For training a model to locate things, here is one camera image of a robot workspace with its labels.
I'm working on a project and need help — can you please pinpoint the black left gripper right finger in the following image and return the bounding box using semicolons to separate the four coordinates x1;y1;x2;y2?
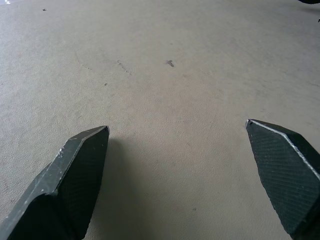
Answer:
245;118;320;240

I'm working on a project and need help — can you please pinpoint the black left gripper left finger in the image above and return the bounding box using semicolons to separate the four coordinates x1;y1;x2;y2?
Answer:
0;125;110;240

